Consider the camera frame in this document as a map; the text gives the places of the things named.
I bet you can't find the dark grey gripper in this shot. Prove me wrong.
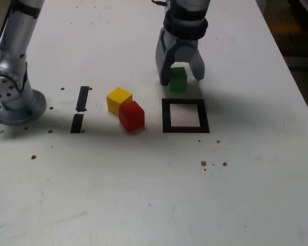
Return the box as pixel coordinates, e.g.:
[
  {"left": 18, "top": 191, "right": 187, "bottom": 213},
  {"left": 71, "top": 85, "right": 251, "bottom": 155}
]
[{"left": 155, "top": 28, "right": 206, "bottom": 87}]

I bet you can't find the green cube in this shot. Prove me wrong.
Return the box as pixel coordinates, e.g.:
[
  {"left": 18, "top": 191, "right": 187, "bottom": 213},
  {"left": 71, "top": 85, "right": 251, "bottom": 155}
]
[{"left": 169, "top": 67, "right": 188, "bottom": 92}]

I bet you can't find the yellow cube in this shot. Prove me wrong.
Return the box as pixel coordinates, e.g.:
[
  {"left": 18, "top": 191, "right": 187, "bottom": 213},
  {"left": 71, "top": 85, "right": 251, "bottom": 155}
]
[{"left": 106, "top": 87, "right": 133, "bottom": 115}]

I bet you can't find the red cube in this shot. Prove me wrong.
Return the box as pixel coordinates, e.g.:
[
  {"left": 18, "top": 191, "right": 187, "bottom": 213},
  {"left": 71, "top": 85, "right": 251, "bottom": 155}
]
[{"left": 118, "top": 100, "right": 145, "bottom": 133}]

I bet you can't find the black tape square outline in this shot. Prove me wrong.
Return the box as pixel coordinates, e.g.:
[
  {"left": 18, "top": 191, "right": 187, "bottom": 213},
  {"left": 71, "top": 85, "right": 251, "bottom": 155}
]
[{"left": 162, "top": 98, "right": 210, "bottom": 134}]

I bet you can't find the black tape strip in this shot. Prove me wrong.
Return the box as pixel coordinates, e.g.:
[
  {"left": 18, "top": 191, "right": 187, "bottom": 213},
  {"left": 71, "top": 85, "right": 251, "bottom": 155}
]
[{"left": 70, "top": 86, "right": 90, "bottom": 134}]

